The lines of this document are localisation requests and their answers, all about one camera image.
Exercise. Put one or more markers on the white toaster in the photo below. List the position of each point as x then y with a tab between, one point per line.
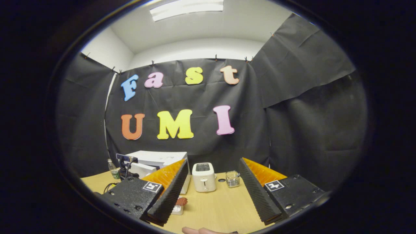
204	180

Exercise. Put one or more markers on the white microwave oven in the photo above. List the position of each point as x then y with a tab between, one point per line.
162	157

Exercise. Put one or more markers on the clear plastic water bottle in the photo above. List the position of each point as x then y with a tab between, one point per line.
114	173

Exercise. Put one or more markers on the ceiling light panel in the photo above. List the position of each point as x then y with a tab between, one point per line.
187	8

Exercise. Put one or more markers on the black backdrop cloth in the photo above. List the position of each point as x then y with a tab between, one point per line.
195	96

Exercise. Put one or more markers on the white plastic tray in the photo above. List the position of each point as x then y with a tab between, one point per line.
177	210

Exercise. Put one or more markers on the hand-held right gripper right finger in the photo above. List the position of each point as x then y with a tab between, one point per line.
256	195

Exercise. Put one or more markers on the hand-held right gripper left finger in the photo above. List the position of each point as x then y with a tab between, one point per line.
169	198

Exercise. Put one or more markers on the brown meat piece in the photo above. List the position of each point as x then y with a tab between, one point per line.
181	201

